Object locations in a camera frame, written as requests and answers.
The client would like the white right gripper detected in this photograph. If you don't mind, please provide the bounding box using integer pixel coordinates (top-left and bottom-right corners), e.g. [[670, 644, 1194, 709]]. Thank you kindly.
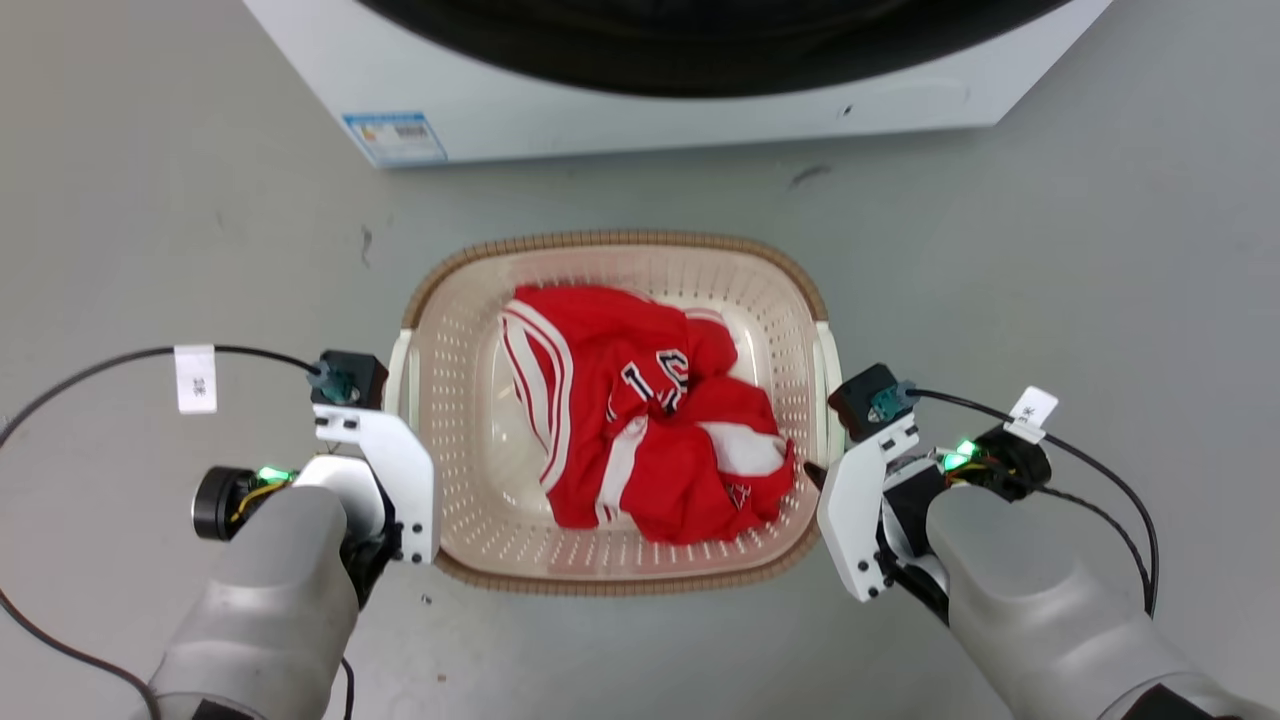
[[803, 412, 951, 623]]

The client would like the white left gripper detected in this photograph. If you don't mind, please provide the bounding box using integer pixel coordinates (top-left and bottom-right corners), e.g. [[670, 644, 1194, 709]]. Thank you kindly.
[[292, 405, 442, 608]]

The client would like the beige plastic laundry basket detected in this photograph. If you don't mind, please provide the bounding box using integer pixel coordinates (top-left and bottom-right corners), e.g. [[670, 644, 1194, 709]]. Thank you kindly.
[[385, 231, 846, 598]]

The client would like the red and white jersey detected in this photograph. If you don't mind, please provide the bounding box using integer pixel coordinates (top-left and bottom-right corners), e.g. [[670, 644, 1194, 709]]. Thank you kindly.
[[499, 284, 798, 546]]

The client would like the blue energy label sticker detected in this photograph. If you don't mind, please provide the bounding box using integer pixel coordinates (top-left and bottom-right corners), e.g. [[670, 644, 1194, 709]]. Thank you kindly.
[[342, 111, 449, 168]]

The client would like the white washing machine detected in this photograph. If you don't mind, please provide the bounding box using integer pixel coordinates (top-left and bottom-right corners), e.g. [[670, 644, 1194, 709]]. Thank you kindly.
[[243, 0, 1114, 169]]

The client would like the black round washer door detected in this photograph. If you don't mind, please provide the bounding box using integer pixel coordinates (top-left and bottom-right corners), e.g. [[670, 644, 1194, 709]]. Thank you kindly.
[[358, 0, 1073, 99]]

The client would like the white right cable tag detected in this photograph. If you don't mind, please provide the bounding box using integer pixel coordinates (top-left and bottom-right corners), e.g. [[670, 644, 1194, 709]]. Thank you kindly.
[[1004, 386, 1060, 445]]

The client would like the white cable tag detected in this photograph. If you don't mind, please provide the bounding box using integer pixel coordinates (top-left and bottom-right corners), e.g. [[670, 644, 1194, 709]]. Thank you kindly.
[[1004, 386, 1060, 445], [174, 345, 219, 415]]

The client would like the white left cable tag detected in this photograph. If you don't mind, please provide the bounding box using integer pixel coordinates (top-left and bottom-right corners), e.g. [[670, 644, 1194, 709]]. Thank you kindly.
[[174, 345, 219, 415]]

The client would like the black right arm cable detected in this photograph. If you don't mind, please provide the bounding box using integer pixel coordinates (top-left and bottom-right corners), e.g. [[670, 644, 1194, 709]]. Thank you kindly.
[[905, 387, 1161, 618]]

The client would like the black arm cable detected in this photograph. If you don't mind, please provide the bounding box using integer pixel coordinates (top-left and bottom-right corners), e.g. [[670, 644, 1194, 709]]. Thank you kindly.
[[0, 345, 357, 720], [905, 387, 1161, 618]]

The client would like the braided black right cable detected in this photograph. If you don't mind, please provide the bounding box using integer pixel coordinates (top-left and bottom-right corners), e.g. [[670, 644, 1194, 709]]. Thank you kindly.
[[1030, 482, 1153, 607]]

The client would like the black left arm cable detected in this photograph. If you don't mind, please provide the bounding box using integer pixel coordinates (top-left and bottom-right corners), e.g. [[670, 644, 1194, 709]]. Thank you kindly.
[[0, 345, 357, 720]]

